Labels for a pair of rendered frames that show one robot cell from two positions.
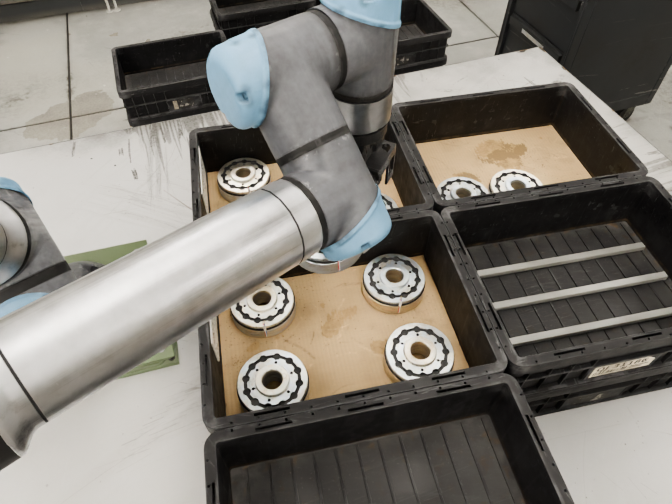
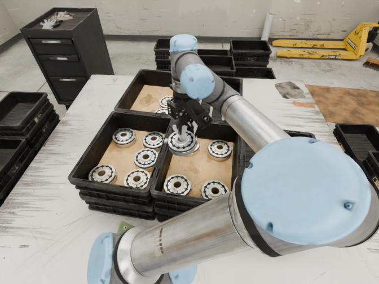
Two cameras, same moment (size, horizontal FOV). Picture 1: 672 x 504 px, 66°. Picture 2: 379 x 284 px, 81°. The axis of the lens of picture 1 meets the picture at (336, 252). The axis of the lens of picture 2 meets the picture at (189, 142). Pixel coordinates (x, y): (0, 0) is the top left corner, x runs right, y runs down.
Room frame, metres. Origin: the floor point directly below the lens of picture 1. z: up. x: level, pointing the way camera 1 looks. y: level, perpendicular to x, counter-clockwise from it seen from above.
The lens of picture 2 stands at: (0.25, 0.53, 1.58)
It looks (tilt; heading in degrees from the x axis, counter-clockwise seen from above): 46 degrees down; 292
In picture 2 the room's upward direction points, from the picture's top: straight up
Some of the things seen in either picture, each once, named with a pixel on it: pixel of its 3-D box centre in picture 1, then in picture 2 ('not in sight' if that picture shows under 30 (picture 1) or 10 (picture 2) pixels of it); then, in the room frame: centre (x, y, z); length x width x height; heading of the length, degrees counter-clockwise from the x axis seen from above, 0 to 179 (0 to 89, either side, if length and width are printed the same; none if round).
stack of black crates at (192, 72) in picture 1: (188, 113); not in sight; (1.64, 0.56, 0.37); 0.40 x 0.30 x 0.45; 109
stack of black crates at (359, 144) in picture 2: not in sight; (357, 151); (-0.55, -1.05, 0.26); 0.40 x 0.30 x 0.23; 109
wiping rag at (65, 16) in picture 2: not in sight; (62, 15); (2.26, -1.21, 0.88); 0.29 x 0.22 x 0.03; 109
